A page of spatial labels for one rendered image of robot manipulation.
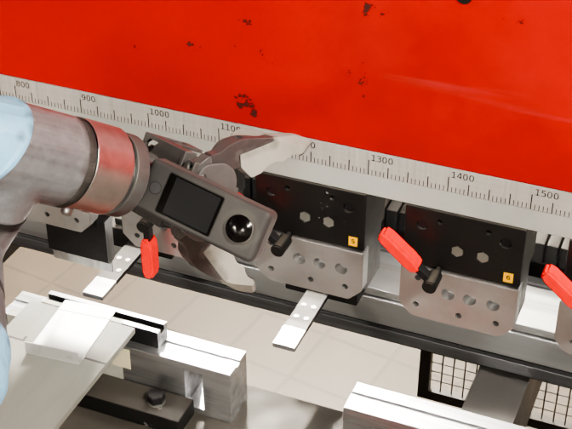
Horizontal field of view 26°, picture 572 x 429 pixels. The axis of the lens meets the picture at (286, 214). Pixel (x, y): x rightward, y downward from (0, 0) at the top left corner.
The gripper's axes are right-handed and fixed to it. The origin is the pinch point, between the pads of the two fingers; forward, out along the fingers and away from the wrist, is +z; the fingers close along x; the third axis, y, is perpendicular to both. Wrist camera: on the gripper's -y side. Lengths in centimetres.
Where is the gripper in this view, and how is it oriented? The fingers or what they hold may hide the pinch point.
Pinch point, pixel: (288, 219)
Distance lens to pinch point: 116.3
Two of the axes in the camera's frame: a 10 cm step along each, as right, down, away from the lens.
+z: 6.7, 1.6, 7.2
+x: -3.5, 9.3, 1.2
